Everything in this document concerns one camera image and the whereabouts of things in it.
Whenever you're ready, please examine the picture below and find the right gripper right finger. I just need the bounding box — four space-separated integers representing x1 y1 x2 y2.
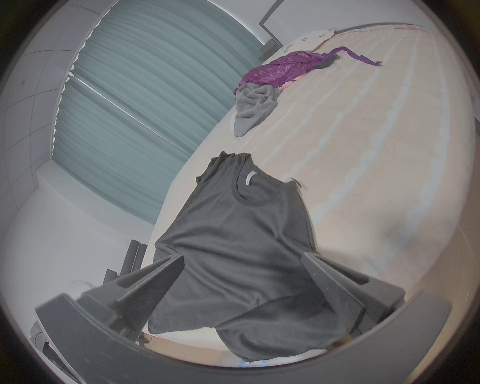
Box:
301 251 407 334

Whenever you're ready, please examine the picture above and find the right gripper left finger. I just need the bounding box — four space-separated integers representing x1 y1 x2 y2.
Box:
77 254 186 334

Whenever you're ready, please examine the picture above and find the black T-shirt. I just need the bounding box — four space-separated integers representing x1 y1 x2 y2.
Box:
147 151 351 362

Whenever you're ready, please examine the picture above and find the bed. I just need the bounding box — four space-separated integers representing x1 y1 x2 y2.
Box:
144 0 477 361

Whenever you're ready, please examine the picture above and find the black dressing table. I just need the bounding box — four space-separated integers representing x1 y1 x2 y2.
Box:
102 240 149 287

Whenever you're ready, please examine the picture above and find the round white mirror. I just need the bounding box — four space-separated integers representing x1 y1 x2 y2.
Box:
65 278 94 297

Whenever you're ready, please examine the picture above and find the blue-green curtain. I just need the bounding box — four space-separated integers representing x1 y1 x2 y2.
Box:
69 0 265 158
50 77 193 226

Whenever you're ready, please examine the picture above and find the grey knit garment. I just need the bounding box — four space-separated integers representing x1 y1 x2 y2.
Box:
233 83 283 137

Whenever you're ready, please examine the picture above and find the small dark grey garment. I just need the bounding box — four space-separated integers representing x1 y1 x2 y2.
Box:
313 54 340 70

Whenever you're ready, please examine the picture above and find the purple satin garment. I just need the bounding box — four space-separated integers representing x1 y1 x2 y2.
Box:
233 46 383 96

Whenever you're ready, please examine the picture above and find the grey bedside table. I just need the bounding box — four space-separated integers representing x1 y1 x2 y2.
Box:
259 40 282 62

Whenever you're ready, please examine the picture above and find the white printed pillow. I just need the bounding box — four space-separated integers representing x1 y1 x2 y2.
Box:
279 27 336 57

